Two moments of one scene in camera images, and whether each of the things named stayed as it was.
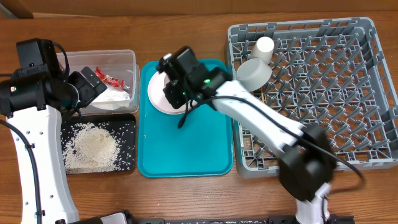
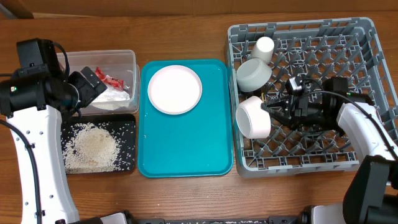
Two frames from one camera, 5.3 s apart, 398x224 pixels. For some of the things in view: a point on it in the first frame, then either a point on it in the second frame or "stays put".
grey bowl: x=252 y=74 stays put
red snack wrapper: x=115 y=82 stays put
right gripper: x=170 y=91 → x=291 y=119
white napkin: x=111 y=98 stays put
